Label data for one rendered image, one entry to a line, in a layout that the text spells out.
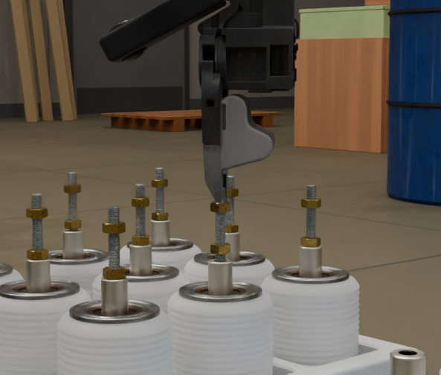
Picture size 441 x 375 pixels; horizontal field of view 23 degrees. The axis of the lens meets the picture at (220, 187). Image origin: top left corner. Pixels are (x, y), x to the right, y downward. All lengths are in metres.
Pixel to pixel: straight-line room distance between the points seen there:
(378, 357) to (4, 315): 0.35
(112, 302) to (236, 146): 0.17
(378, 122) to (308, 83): 0.53
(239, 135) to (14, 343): 0.27
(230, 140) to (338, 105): 4.82
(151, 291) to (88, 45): 8.55
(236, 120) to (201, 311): 0.17
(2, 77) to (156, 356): 8.34
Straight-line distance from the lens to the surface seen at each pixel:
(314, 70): 5.87
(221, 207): 0.96
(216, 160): 0.93
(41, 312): 0.96
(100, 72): 9.61
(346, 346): 1.05
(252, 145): 0.93
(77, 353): 0.89
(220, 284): 0.97
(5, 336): 0.98
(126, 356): 0.88
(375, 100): 5.58
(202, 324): 0.95
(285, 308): 1.03
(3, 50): 9.19
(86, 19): 9.55
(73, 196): 1.16
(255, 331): 0.96
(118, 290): 0.90
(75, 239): 1.16
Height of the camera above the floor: 0.46
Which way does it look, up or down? 7 degrees down
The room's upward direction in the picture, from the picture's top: straight up
